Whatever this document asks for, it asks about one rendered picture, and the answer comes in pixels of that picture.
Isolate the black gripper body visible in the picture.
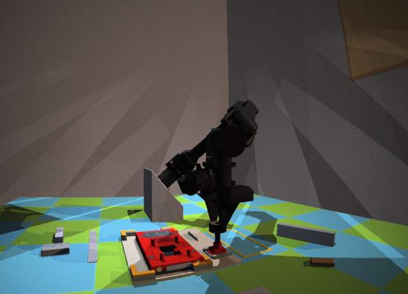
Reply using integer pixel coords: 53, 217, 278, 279
200, 158, 254, 203

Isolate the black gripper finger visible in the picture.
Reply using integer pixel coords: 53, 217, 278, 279
212, 199, 239, 230
197, 193, 219, 221

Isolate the black tyre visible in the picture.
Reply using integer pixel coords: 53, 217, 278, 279
209, 221, 226, 233

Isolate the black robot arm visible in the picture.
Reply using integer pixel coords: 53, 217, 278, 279
157, 99, 259, 196

